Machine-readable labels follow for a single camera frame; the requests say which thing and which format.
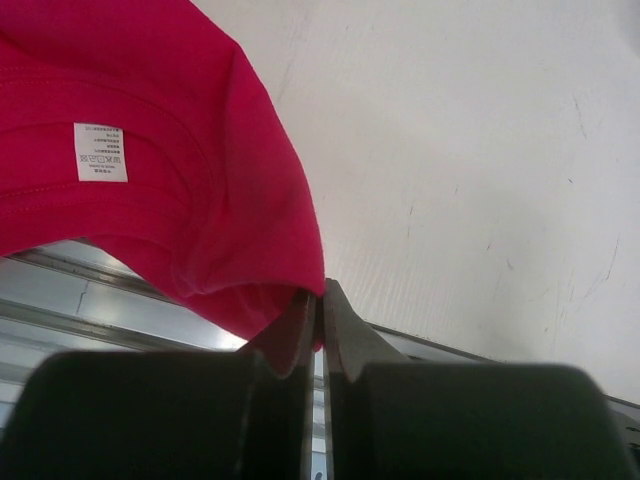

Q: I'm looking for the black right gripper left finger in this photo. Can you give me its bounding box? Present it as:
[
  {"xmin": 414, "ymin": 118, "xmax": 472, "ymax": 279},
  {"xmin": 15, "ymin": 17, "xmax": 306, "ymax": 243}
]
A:
[{"xmin": 1, "ymin": 292, "xmax": 316, "ymax": 479}]

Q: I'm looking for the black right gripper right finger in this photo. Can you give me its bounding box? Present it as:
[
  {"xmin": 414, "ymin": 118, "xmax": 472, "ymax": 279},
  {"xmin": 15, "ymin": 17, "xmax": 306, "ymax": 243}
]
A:
[{"xmin": 322, "ymin": 280, "xmax": 639, "ymax": 479}]

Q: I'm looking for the crimson pink t-shirt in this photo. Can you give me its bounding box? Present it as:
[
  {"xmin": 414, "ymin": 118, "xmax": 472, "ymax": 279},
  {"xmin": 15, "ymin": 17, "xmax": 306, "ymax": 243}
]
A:
[{"xmin": 0, "ymin": 0, "xmax": 329, "ymax": 376}]

